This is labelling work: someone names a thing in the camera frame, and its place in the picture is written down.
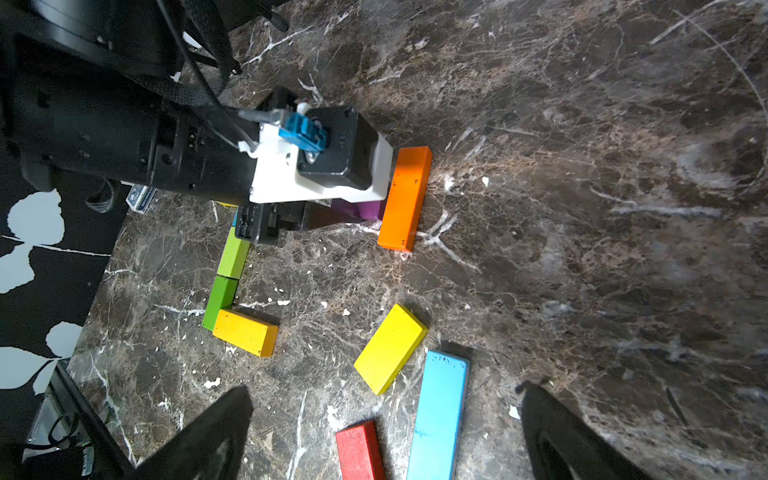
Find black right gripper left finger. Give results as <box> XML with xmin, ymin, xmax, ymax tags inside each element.
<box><xmin>129</xmin><ymin>385</ymin><xmax>253</xmax><ymax>479</ymax></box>

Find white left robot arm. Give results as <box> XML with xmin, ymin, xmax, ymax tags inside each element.
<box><xmin>1</xmin><ymin>1</ymin><xmax>338</xmax><ymax>244</ymax></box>

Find orange block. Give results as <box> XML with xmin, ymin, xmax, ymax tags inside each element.
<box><xmin>377</xmin><ymin>146</ymin><xmax>432</xmax><ymax>252</ymax></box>

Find red block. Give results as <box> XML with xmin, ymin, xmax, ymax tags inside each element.
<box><xmin>335</xmin><ymin>420</ymin><xmax>386</xmax><ymax>480</ymax></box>

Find purple block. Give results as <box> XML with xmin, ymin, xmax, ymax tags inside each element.
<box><xmin>331</xmin><ymin>199</ymin><xmax>386</xmax><ymax>221</ymax></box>

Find long yellow block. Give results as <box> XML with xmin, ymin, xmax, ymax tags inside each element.
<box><xmin>213</xmin><ymin>309</ymin><xmax>279</xmax><ymax>358</ymax></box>

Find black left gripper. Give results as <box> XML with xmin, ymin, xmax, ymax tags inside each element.
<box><xmin>234</xmin><ymin>201</ymin><xmax>336</xmax><ymax>245</ymax></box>

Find green block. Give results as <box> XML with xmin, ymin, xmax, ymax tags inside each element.
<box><xmin>202</xmin><ymin>275</ymin><xmax>239</xmax><ymax>331</ymax></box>

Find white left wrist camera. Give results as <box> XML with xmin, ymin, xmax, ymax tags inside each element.
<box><xmin>238</xmin><ymin>103</ymin><xmax>393</xmax><ymax>204</ymax></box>

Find pale yellow block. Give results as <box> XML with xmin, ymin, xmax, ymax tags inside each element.
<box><xmin>217</xmin><ymin>226</ymin><xmax>251</xmax><ymax>280</ymax></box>

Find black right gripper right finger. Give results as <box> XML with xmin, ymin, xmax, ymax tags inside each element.
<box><xmin>520</xmin><ymin>382</ymin><xmax>649</xmax><ymax>479</ymax></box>

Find light blue block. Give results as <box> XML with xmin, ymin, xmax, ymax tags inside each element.
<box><xmin>406</xmin><ymin>351</ymin><xmax>470</xmax><ymax>479</ymax></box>

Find small yellow block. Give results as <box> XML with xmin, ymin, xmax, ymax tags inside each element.
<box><xmin>354</xmin><ymin>304</ymin><xmax>428</xmax><ymax>395</ymax></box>

